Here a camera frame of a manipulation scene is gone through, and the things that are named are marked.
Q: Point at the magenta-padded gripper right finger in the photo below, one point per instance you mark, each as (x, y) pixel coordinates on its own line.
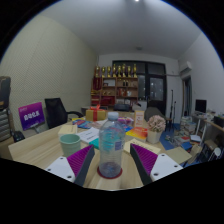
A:
(146, 158)

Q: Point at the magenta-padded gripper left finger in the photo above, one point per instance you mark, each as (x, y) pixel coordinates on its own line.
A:
(80, 160)

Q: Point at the clear plastic water bottle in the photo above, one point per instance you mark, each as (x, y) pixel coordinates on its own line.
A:
(111, 146)

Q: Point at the pale green cup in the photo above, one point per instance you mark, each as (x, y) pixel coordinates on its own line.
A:
(70, 145)

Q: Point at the teal book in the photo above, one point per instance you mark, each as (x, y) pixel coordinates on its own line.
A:
(94, 143)

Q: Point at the flat round red coaster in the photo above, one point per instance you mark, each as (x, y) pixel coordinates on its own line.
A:
(100, 174)

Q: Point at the beige flat box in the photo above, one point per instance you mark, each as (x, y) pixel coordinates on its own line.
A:
(67, 130)

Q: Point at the pink flowers in white pot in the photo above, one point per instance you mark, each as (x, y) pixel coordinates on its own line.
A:
(156, 125)

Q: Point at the orange standing card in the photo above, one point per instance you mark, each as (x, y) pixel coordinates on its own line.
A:
(139, 119)

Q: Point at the grey padded chair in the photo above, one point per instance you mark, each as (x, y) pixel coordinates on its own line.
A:
(153, 111)

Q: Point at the yellow gift box red ribbon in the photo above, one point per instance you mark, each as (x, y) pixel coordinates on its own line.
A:
(96, 115)

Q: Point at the black office chair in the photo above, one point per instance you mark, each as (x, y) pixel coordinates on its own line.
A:
(55, 111)

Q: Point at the purple sign board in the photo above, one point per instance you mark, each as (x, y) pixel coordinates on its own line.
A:
(31, 116)

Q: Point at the black bag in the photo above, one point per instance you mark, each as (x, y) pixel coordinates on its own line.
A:
(18, 136)

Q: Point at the black framed glass door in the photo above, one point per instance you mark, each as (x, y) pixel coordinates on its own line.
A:
(156, 88)

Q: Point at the white side desk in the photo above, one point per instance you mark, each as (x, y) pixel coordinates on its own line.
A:
(213, 124)

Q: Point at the wooden shelf unit with trophies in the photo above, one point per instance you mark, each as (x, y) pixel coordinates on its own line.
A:
(113, 90)

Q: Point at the black computer monitor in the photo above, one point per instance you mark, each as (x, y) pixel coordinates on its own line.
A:
(201, 105)

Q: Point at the silver ribbed suitcase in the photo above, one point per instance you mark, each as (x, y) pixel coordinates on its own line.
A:
(4, 125)

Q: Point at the white wall air conditioner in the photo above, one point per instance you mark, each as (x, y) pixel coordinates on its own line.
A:
(186, 67)

